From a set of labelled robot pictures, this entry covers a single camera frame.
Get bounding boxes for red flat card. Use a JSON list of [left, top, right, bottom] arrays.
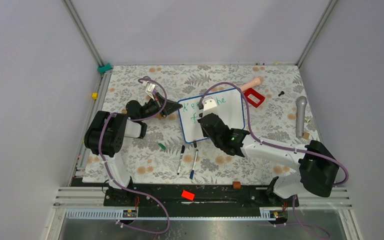
[[181, 190, 195, 201]]

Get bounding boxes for teal corner clamp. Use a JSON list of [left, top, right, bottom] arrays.
[[97, 63, 113, 74]]

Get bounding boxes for green marker cap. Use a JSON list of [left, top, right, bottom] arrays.
[[158, 143, 167, 150]]

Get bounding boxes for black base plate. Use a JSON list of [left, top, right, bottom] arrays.
[[101, 182, 299, 218]]

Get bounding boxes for pink microphone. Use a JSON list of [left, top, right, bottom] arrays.
[[240, 76, 264, 92]]

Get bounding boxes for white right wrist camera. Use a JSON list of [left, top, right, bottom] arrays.
[[202, 98, 218, 117]]

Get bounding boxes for yellow small cube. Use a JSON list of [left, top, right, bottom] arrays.
[[91, 92, 98, 100]]

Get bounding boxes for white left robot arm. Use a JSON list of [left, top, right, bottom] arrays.
[[84, 92, 182, 206]]

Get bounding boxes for blue framed whiteboard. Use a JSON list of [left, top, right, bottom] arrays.
[[178, 88, 246, 144]]

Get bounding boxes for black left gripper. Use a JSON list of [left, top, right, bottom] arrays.
[[139, 92, 183, 121]]

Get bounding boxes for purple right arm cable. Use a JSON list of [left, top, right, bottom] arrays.
[[197, 81, 351, 240]]

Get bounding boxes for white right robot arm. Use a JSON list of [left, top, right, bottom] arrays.
[[198, 113, 339, 206]]

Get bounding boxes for black whiteboard marker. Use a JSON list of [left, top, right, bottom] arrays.
[[176, 145, 186, 175]]

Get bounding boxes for red rectangular frame block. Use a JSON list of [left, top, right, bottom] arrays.
[[243, 88, 266, 108]]

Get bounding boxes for silver microphone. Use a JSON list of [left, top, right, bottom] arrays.
[[295, 96, 308, 139]]

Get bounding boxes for wooden small cube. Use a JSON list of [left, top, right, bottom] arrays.
[[302, 132, 311, 140]]

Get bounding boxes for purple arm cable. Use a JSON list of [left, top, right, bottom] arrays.
[[197, 81, 351, 240], [97, 77, 171, 234]]

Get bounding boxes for blue whiteboard marker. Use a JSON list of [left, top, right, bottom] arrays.
[[189, 149, 199, 180]]

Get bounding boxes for brown small block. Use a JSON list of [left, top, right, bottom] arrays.
[[232, 181, 242, 190]]

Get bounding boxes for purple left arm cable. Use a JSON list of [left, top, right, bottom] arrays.
[[97, 77, 171, 234]]

